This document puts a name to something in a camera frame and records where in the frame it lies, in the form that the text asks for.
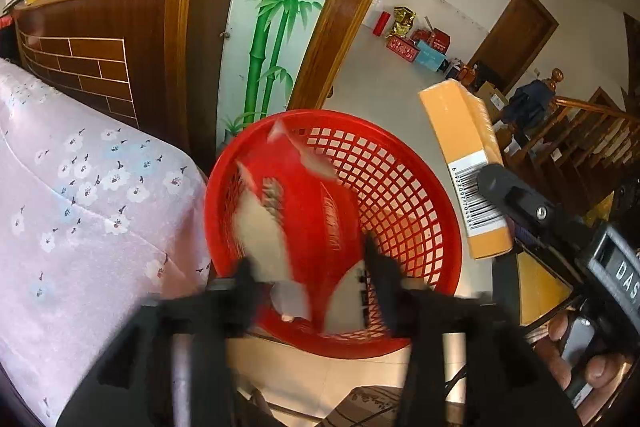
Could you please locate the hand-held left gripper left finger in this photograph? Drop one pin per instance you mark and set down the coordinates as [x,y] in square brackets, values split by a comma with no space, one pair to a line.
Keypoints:
[245,297]

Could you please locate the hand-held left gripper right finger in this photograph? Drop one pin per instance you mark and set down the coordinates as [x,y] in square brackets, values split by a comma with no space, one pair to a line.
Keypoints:
[385,302]

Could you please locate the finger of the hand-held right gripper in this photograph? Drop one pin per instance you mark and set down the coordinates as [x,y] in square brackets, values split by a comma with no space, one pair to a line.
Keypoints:
[520,202]

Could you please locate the orange cardboard box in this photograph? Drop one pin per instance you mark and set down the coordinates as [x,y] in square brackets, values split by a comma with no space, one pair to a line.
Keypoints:
[460,127]

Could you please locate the torn red carton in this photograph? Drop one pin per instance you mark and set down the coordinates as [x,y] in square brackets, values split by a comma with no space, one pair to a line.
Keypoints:
[310,217]

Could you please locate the red plastic mesh basket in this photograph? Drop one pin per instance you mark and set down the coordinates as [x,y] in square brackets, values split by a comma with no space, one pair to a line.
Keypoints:
[400,187]

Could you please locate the person's right hand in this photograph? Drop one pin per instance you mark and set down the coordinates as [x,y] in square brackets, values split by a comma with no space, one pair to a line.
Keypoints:
[605,369]

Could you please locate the wooden stair railing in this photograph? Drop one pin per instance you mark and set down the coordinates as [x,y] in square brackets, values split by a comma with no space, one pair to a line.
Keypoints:
[575,132]

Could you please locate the cardboard box with white label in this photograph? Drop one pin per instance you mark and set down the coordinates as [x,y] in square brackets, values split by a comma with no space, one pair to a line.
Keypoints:
[492,99]

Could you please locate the brown wooden door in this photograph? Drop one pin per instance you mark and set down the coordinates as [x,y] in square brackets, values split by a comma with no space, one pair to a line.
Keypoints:
[520,37]

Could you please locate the light blue box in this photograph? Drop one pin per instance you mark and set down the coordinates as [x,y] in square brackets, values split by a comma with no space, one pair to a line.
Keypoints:
[430,58]

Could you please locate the red flat box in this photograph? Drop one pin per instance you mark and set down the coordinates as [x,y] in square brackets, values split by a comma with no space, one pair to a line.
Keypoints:
[437,37]

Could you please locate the pink floral tablecloth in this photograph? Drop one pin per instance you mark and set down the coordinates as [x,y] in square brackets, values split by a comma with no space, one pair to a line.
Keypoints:
[75,217]

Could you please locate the red patterned gift box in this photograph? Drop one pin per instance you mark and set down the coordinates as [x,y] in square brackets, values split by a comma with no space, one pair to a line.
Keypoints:
[402,48]

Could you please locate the golden foil bag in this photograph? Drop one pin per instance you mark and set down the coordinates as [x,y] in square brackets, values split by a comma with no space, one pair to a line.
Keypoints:
[402,21]

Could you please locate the red cylinder can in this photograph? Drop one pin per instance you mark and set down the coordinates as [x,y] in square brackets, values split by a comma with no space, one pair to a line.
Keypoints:
[382,24]

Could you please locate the bamboo painted glass panel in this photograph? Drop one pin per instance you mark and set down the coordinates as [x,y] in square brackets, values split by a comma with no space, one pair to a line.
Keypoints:
[280,7]

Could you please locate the brown wooden cabinet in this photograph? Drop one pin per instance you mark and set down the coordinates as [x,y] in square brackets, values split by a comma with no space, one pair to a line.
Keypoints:
[100,17]

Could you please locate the dark clothes on post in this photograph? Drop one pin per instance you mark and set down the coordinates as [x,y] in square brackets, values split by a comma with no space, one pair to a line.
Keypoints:
[530,107]

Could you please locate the wooden door frame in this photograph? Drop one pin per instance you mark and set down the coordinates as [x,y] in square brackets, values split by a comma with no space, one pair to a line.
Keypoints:
[350,7]

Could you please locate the wooden frame post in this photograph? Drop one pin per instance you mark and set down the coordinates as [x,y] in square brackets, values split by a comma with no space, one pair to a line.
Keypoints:
[205,7]

